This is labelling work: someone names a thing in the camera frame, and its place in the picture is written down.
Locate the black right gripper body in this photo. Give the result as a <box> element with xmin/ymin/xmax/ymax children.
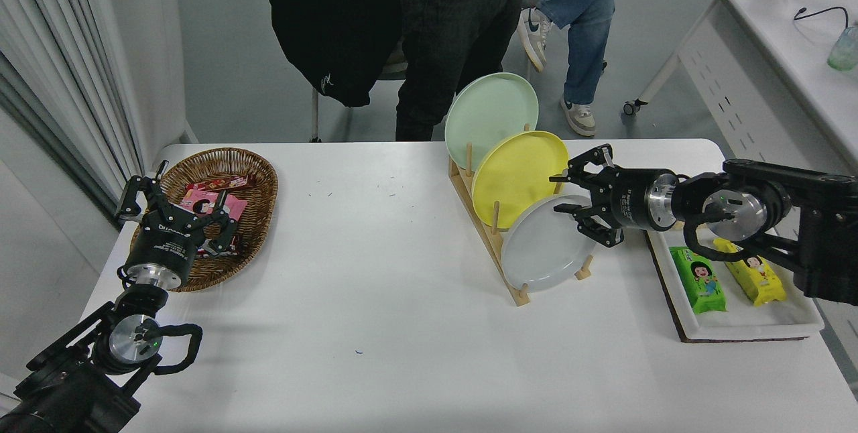
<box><xmin>601</xmin><ymin>169</ymin><xmax>655</xmax><ymax>230</ymax></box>

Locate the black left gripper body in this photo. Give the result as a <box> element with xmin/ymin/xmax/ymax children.
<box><xmin>123</xmin><ymin>216</ymin><xmax>203</xmax><ymax>280</ymax></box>

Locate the grey plate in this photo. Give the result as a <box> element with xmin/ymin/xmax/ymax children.
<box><xmin>499</xmin><ymin>194</ymin><xmax>599</xmax><ymax>292</ymax></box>

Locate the yellow plate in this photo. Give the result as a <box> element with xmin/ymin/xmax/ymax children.
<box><xmin>471</xmin><ymin>130</ymin><xmax>570</xmax><ymax>229</ymax></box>

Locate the wooden plate rack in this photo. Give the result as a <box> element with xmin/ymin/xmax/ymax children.
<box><xmin>448</xmin><ymin>123</ymin><xmax>593</xmax><ymax>307</ymax></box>

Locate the pale green plate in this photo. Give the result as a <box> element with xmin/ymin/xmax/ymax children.
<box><xmin>444</xmin><ymin>72</ymin><xmax>539</xmax><ymax>172</ymax></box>

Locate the pink snack packet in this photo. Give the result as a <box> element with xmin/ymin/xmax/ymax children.
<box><xmin>180</xmin><ymin>188</ymin><xmax>247</xmax><ymax>233</ymax></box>

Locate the dark red snack bar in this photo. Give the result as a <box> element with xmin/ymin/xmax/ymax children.
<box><xmin>194</xmin><ymin>234</ymin><xmax>244</xmax><ymax>258</ymax></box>

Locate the brown wicker basket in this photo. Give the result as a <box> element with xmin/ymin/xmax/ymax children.
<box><xmin>129</xmin><ymin>147</ymin><xmax>279</xmax><ymax>294</ymax></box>

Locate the green snack packet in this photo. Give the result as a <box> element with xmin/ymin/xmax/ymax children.
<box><xmin>668</xmin><ymin>246</ymin><xmax>727</xmax><ymax>314</ymax></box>

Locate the grey chair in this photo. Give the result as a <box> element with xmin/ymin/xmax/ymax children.
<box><xmin>310</xmin><ymin>38</ymin><xmax>411</xmax><ymax>143</ymax></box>

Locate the seated person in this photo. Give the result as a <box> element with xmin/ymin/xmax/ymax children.
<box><xmin>516</xmin><ymin>0</ymin><xmax>658</xmax><ymax>137</ymax></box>

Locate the yellow snack packet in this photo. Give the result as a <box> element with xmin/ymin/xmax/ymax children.
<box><xmin>713</xmin><ymin>237</ymin><xmax>787</xmax><ymax>306</ymax></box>

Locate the white tray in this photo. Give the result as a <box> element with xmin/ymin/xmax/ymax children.
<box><xmin>643</xmin><ymin>222</ymin><xmax>825</xmax><ymax>341</ymax></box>

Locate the standing person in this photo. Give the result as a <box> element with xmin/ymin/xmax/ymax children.
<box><xmin>394</xmin><ymin>0</ymin><xmax>529</xmax><ymax>142</ymax></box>

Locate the white curtain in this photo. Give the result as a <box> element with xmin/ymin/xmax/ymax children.
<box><xmin>0</xmin><ymin>0</ymin><xmax>145</xmax><ymax>219</ymax></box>

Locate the black jacket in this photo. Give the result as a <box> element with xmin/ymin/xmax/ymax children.
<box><xmin>259</xmin><ymin>0</ymin><xmax>406</xmax><ymax>109</ymax></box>

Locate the pale green glass jar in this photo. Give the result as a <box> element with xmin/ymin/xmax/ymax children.
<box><xmin>826</xmin><ymin>23</ymin><xmax>858</xmax><ymax>72</ymax></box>

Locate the black cable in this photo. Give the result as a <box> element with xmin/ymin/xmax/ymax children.
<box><xmin>794</xmin><ymin>6</ymin><xmax>849</xmax><ymax>28</ymax></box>

